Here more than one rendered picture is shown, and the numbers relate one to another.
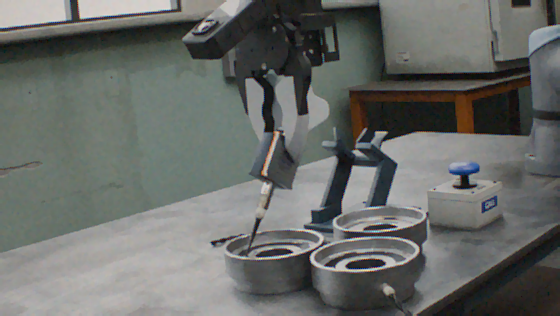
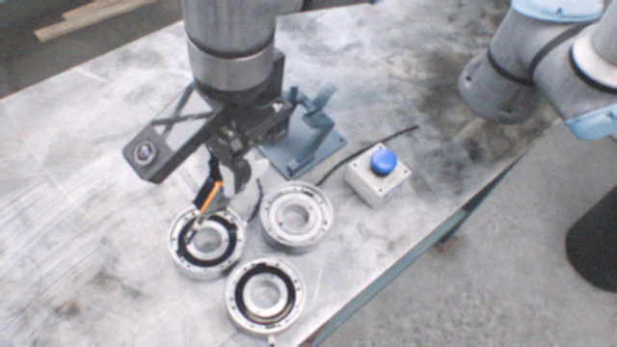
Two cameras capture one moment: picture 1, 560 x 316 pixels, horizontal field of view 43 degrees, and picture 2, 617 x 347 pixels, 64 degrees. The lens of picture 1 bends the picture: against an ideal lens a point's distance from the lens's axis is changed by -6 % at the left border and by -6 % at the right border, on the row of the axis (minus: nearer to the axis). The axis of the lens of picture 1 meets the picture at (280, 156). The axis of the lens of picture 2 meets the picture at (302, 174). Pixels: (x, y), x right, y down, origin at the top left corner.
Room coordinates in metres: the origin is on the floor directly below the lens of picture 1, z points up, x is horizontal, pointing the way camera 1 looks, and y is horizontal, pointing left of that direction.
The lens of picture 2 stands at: (0.48, -0.06, 1.46)
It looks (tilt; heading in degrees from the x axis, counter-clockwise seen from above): 58 degrees down; 354
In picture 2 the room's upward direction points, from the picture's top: 12 degrees clockwise
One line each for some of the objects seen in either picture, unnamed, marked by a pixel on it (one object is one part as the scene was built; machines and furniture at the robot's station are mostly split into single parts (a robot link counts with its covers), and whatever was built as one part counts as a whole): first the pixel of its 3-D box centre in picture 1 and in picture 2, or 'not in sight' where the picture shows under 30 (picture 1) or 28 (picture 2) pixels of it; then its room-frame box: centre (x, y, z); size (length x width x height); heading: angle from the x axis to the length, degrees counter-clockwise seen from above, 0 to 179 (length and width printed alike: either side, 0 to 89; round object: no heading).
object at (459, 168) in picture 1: (464, 182); (381, 166); (0.90, -0.22, 0.85); 0.04 x 0.04 x 0.05
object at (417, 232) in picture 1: (380, 235); (295, 218); (0.81, -0.10, 0.82); 0.10 x 0.10 x 0.04
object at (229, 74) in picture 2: not in sight; (228, 45); (0.80, -0.01, 1.15); 0.08 x 0.08 x 0.05
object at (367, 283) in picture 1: (366, 272); (265, 296); (0.69, -0.07, 0.82); 0.10 x 0.10 x 0.04
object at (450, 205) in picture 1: (468, 200); (379, 173); (0.90, -0.23, 0.82); 0.08 x 0.07 x 0.05; 134
